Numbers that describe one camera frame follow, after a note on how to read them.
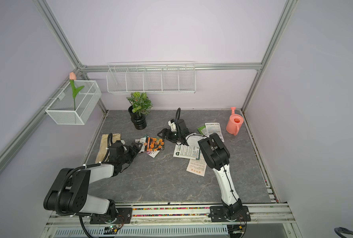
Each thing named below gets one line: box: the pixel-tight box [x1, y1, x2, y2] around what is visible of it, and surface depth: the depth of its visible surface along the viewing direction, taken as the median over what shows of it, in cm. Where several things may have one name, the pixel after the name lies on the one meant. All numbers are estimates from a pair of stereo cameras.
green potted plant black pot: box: [126, 92, 154, 130], surface depth 96 cm
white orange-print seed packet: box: [186, 152, 208, 178], surface depth 91 cm
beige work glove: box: [95, 133, 122, 164], surface depth 101 cm
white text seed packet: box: [204, 122, 225, 143], surface depth 111 cm
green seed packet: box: [197, 124, 207, 136], surface depth 111 cm
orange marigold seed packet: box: [146, 136, 166, 152], surface depth 101 cm
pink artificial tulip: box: [68, 71, 85, 111], surface depth 85 cm
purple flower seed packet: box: [145, 149, 161, 159], surface depth 98 cm
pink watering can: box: [225, 106, 244, 136], surface depth 102 cm
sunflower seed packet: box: [173, 144, 201, 160], surface depth 98 cm
